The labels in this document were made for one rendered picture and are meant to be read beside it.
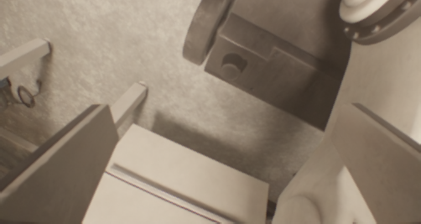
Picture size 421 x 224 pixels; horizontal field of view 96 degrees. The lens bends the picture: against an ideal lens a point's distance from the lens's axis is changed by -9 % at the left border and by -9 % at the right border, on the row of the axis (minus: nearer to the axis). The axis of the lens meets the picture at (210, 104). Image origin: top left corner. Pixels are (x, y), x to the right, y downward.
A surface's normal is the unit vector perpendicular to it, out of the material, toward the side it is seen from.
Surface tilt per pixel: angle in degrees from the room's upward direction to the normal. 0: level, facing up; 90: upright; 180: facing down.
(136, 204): 90
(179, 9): 0
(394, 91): 90
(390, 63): 90
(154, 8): 0
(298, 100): 0
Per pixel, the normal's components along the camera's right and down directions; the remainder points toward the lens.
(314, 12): -0.27, 0.62
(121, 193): 0.31, -0.67
